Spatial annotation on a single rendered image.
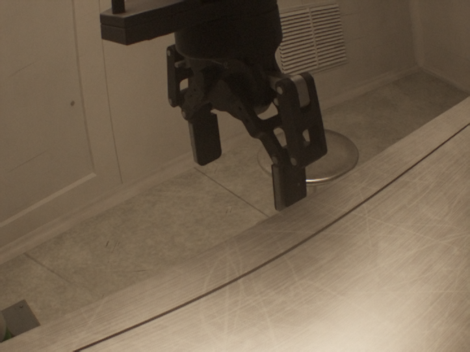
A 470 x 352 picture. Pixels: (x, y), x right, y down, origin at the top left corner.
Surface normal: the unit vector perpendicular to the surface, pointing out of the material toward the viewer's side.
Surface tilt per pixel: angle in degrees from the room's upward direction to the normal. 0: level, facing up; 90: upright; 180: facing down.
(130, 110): 90
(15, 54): 90
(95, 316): 0
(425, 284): 0
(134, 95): 90
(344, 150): 3
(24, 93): 90
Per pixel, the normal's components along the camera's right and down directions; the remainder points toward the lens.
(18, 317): -0.11, -0.84
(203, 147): 0.62, 0.36
